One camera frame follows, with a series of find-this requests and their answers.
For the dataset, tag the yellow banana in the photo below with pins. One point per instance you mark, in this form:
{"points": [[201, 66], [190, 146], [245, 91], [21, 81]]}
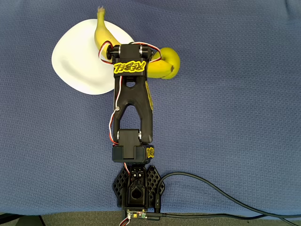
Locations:
{"points": [[103, 33]]}

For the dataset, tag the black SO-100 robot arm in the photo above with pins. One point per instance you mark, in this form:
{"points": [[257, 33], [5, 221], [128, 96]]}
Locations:
{"points": [[134, 99]]}

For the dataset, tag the white rounded plate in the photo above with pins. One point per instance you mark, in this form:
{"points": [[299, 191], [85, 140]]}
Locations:
{"points": [[75, 66]]}

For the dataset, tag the green apple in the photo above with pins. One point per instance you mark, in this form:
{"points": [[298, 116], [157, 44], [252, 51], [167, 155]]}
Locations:
{"points": [[172, 56]]}

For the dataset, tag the blue-grey woven table cloth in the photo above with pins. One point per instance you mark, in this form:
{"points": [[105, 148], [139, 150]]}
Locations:
{"points": [[235, 141]]}

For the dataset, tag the black tripod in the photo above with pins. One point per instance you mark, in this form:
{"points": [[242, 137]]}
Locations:
{"points": [[7, 217]]}

